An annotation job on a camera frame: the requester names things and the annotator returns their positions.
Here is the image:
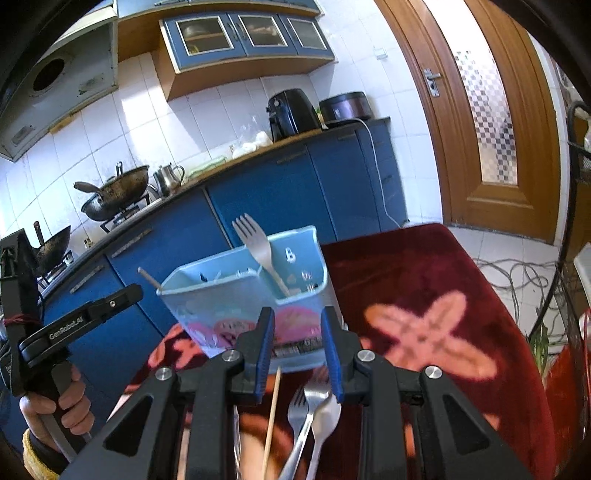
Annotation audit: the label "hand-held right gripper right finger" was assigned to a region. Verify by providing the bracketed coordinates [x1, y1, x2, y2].
[320, 305, 536, 480]

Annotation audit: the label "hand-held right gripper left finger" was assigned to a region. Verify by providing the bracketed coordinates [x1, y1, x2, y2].
[60, 307, 278, 480]

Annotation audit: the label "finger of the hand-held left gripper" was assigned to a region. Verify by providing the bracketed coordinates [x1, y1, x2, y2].
[88, 284, 144, 320]

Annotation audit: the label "light blue utensil holder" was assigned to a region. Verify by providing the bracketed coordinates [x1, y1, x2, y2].
[156, 225, 329, 374]

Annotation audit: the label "metal spoon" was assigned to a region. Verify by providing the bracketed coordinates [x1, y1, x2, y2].
[307, 394, 342, 480]

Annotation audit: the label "wooden chopstick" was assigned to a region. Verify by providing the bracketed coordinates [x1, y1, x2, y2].
[261, 367, 282, 480]
[137, 268, 163, 291]

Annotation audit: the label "person's left forearm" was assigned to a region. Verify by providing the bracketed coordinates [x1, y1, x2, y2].
[21, 428, 68, 479]

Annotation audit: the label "person's left hand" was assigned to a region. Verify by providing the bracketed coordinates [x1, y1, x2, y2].
[19, 364, 96, 445]

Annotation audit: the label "small dark wok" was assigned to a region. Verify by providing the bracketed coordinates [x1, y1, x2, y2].
[31, 222, 72, 278]

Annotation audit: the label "beige fork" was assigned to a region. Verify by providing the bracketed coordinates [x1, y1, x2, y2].
[232, 213, 291, 297]

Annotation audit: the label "large dark wok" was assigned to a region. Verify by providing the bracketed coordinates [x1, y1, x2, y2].
[74, 161, 151, 222]

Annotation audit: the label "red flower print blanket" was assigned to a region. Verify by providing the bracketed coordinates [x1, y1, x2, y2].
[124, 224, 561, 480]

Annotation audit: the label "metal kettle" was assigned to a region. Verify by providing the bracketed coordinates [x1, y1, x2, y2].
[154, 164, 186, 197]

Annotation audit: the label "blue kitchen base cabinets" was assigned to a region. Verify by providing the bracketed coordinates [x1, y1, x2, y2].
[37, 117, 409, 370]

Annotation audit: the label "clear plastic bag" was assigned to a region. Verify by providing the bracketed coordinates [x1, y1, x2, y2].
[231, 115, 273, 160]

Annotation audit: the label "range hood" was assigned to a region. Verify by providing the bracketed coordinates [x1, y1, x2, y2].
[0, 7, 120, 162]

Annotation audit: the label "black air fryer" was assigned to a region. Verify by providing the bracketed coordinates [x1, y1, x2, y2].
[266, 89, 322, 143]

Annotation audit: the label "dark rice cooker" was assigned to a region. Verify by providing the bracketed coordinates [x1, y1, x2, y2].
[320, 92, 374, 130]

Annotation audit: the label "wooden door with glass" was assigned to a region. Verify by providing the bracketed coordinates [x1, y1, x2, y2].
[374, 0, 571, 245]

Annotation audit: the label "white power cable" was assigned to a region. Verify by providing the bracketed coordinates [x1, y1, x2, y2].
[351, 117, 408, 229]

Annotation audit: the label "tangled floor cables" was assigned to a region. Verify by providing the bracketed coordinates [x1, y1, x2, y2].
[475, 256, 565, 333]

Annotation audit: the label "blue wall cabinet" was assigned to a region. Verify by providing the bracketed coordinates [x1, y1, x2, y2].
[115, 0, 335, 102]

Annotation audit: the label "black wire rack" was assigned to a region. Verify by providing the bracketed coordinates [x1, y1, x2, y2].
[529, 102, 591, 365]

